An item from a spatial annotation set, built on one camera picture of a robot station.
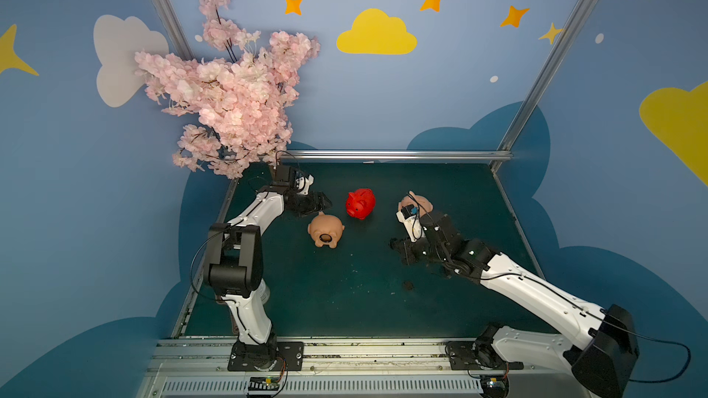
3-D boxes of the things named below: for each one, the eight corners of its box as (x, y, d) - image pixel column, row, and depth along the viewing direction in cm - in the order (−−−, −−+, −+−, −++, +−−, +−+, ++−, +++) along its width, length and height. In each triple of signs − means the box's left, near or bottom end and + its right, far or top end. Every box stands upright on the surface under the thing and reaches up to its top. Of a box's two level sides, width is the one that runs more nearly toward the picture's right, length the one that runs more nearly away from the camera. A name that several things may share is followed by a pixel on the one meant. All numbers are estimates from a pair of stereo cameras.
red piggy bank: (346, 223, 106) (346, 205, 97) (347, 206, 112) (346, 188, 103) (374, 224, 107) (376, 205, 97) (373, 207, 112) (375, 188, 103)
